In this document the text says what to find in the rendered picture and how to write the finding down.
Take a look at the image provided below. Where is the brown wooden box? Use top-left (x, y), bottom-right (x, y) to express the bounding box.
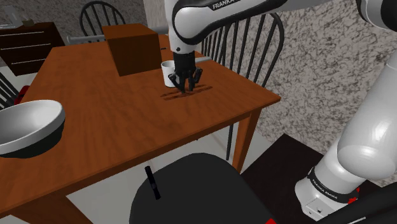
top-left (101, 23), bottom-right (163, 78)

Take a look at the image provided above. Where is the white bowl with black outside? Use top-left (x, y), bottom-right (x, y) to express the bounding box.
top-left (0, 99), bottom-right (67, 159)

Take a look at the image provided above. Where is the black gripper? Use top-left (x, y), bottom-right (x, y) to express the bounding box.
top-left (168, 50), bottom-right (204, 94)

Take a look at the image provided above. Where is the white cup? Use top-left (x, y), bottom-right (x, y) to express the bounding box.
top-left (160, 60), bottom-right (178, 88)

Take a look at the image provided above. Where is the dark robot stand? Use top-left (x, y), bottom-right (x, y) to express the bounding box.
top-left (241, 133), bottom-right (397, 224)

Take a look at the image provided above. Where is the dark chest of drawers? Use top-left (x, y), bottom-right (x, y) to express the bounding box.
top-left (0, 5), bottom-right (66, 77)

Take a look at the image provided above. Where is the brown wooden table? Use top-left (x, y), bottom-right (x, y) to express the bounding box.
top-left (0, 33), bottom-right (282, 224)

